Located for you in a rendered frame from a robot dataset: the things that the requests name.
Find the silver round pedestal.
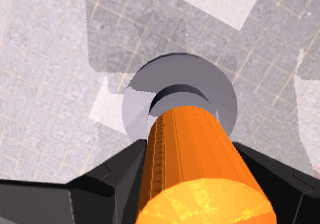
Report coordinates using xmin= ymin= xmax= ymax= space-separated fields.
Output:
xmin=121 ymin=53 xmax=238 ymax=143

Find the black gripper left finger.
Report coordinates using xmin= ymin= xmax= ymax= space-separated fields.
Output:
xmin=0 ymin=139 xmax=147 ymax=224

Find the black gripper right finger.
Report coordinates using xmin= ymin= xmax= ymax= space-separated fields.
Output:
xmin=232 ymin=141 xmax=320 ymax=224

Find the orange knob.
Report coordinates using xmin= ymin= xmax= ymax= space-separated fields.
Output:
xmin=135 ymin=106 xmax=277 ymax=224

